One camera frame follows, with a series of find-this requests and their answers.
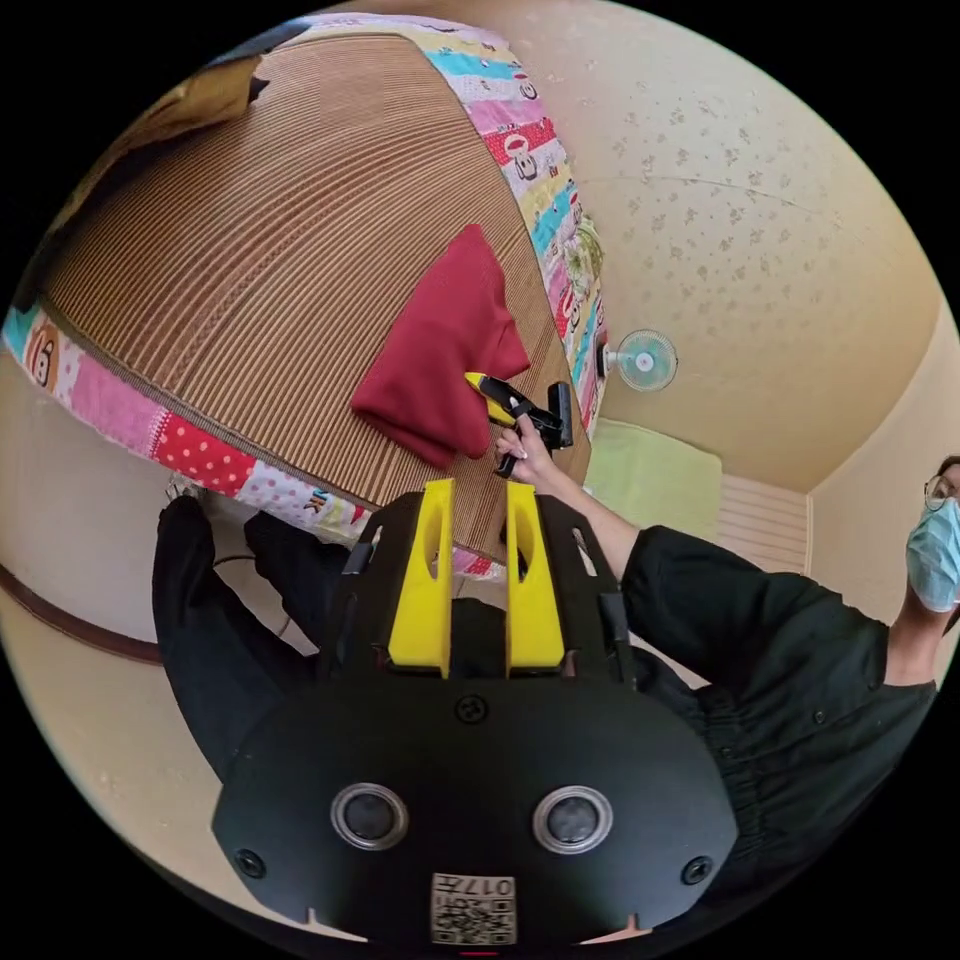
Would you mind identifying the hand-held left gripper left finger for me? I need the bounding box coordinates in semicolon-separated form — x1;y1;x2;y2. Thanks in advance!
387;477;457;681

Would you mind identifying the bed with woven mat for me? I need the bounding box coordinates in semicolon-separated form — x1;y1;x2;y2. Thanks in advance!
0;14;607;580

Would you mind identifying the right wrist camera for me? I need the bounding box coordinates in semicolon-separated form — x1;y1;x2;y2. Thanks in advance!
546;380;577;449

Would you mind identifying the person's body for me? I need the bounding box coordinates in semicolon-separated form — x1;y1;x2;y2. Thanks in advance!
152;452;960;913

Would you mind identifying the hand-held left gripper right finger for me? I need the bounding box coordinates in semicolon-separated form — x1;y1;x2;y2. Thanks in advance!
505;481;566;681

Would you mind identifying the person's right forearm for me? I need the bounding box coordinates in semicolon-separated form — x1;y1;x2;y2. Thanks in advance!
536;466;643;584

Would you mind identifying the white wall fan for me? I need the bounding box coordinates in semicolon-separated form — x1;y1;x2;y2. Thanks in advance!
602;327;681;394

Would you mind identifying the person's right hand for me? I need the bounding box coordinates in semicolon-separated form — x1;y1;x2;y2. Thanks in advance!
493;416;560;487

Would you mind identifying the red long sleeve shirt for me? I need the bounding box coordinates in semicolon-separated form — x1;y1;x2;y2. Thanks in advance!
349;222;532;472

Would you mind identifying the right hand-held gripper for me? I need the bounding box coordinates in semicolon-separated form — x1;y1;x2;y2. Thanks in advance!
464;371;565;456

